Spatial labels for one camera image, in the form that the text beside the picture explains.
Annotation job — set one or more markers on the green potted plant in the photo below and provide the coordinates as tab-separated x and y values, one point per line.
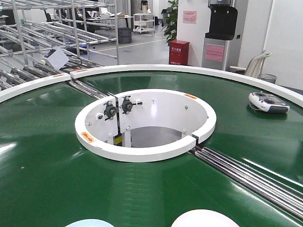
171	20

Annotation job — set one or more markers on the white grey remote controller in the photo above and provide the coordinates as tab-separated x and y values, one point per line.
267	103

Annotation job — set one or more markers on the white utility cart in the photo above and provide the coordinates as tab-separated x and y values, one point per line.
143	23

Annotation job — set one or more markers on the steel conveyor rollers right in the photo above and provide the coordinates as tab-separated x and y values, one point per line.
274	191

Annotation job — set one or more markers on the pink plate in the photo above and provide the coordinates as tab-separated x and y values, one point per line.
203	218

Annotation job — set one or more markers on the dark plastic crate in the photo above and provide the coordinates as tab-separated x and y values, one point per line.
124	35

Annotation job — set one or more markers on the red fire extinguisher box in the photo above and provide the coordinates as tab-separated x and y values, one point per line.
178	52

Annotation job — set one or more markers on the metal roller rack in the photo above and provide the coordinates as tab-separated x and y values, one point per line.
42	37

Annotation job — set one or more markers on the white outer conveyor rim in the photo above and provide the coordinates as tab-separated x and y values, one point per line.
61	77

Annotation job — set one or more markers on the black water dispenser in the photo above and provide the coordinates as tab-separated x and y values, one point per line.
221	31

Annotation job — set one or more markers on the white chair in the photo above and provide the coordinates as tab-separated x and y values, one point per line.
255	66

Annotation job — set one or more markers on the light blue plate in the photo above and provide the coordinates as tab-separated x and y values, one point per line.
90	223

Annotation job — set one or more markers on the white control box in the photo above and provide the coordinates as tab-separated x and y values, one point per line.
56	58

